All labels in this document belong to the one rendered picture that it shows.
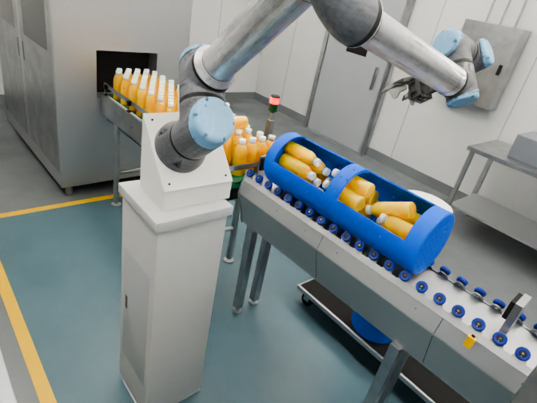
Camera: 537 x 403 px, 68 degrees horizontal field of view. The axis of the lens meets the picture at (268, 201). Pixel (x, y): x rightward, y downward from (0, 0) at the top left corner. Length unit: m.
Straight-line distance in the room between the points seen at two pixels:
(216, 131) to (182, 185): 0.28
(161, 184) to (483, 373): 1.29
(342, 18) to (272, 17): 0.23
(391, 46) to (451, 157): 4.36
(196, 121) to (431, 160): 4.45
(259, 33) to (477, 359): 1.29
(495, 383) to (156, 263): 1.24
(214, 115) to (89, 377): 1.56
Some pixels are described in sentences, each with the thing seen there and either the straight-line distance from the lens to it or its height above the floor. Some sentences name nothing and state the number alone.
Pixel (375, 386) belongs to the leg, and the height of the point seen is 0.37.
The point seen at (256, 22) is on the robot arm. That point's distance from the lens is 1.11.
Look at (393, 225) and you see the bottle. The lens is 1.67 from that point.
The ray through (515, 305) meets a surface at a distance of 1.63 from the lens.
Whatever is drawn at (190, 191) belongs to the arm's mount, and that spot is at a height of 1.16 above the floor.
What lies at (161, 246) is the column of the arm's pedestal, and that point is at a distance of 1.47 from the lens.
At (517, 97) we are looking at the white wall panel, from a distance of 5.05.
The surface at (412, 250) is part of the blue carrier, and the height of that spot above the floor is 1.10.
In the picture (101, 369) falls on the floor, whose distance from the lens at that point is 2.38.
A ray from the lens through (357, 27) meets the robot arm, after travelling 0.92.
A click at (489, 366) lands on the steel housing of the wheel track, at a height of 0.86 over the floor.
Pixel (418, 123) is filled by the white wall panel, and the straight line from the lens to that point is 5.49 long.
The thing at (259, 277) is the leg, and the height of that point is 0.24.
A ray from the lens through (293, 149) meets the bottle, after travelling 2.01.
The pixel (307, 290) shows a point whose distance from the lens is 2.74.
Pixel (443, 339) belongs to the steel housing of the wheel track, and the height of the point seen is 0.85.
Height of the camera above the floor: 1.85
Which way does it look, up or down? 28 degrees down
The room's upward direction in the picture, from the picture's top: 12 degrees clockwise
